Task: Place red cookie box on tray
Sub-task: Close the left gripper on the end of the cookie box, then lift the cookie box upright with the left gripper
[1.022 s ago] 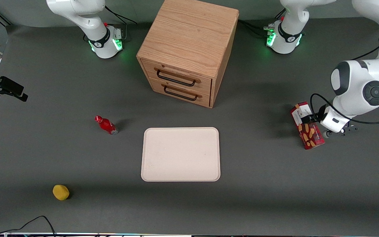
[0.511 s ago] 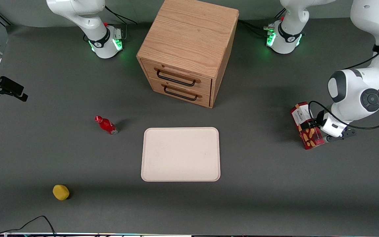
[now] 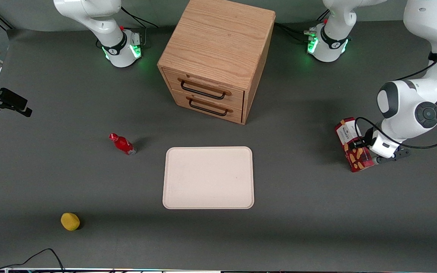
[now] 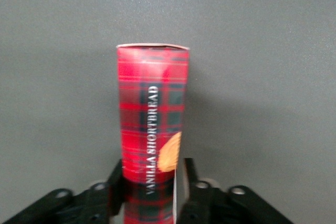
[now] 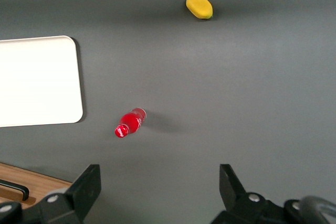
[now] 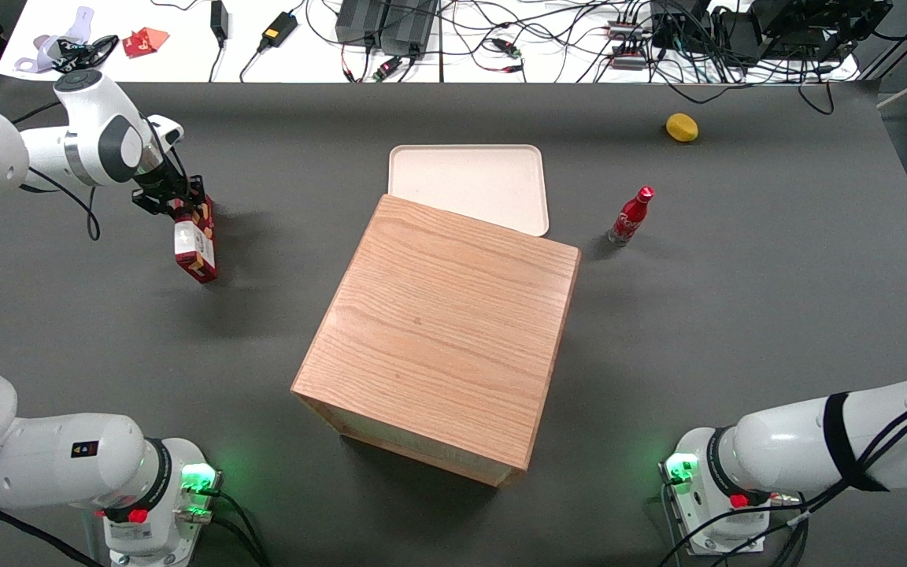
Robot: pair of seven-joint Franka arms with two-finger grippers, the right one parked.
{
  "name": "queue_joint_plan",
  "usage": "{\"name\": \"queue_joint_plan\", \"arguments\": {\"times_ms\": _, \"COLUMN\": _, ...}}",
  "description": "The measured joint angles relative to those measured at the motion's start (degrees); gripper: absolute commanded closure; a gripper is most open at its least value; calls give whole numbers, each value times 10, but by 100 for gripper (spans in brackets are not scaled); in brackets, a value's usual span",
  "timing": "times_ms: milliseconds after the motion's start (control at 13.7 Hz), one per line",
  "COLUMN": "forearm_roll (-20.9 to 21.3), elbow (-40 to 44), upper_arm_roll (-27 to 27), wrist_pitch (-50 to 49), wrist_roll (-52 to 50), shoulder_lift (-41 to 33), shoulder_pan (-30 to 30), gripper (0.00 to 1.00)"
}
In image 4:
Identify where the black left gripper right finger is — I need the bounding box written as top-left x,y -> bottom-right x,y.
177,157 -> 296,224

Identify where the red plaid cookie box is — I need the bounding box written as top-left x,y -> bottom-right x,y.
116,43 -> 191,224

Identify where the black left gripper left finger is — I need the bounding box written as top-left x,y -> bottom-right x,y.
1,158 -> 127,224

